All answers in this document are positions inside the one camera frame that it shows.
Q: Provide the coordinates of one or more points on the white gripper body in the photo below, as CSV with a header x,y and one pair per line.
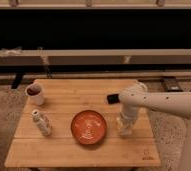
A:
x,y
129,114

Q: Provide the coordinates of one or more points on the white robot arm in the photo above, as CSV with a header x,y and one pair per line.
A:
x,y
136,96

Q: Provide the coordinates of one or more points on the white patterned bottle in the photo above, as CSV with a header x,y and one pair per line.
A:
x,y
42,122

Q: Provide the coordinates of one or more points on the white cup with dark contents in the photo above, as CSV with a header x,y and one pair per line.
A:
x,y
35,93

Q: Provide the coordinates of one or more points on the black phone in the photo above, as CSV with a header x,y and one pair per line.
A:
x,y
113,98

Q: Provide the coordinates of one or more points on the wooden bench rail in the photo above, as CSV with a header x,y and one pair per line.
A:
x,y
94,57

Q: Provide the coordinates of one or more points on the orange bowl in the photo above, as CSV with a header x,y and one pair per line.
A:
x,y
88,127

